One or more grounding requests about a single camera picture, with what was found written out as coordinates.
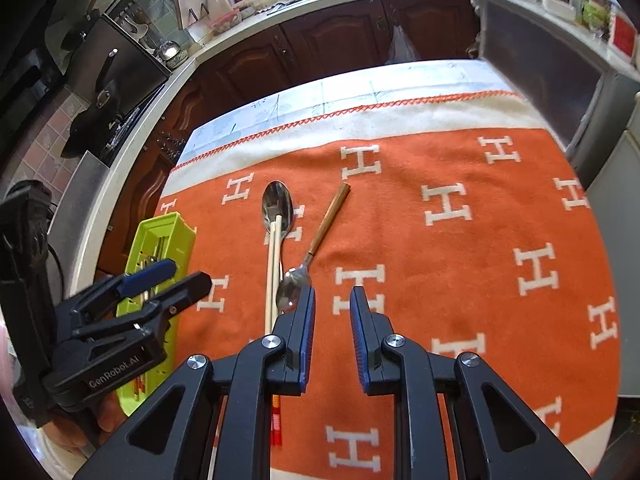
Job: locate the orange printed blanket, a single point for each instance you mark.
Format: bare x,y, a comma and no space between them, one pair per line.
450,270

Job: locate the small steel pot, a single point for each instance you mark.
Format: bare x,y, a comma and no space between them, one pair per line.
170,50

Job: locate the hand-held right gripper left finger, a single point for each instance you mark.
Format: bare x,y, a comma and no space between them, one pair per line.
306,340

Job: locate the wall utensil rack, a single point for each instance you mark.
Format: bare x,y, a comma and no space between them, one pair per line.
135,20

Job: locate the large metal spoon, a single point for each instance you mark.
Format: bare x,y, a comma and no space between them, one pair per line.
274,202

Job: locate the hanging plastic bag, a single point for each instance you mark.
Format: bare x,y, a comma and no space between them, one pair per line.
402,47

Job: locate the person's left hand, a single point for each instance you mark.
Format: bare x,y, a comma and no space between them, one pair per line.
111,417

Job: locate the stainless steel splash panel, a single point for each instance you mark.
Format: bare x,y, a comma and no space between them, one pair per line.
80,190

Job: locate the pink lidded bowl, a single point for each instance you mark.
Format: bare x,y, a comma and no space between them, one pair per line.
225,20

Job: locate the green plastic utensil tray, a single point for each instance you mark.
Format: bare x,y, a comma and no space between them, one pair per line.
177,240

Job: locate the pale chopstick red striped end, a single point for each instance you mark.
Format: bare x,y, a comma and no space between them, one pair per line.
275,290
270,290

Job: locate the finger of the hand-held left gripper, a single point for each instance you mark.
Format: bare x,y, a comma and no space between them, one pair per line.
150,275
185,290

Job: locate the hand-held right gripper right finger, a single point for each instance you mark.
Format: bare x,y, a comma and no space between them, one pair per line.
360,340

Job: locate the red box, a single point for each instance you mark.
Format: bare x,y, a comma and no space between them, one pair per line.
624,35

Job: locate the black wok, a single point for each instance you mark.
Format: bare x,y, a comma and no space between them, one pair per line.
90,125

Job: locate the pale cutting board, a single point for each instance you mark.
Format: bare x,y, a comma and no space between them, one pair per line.
200,0

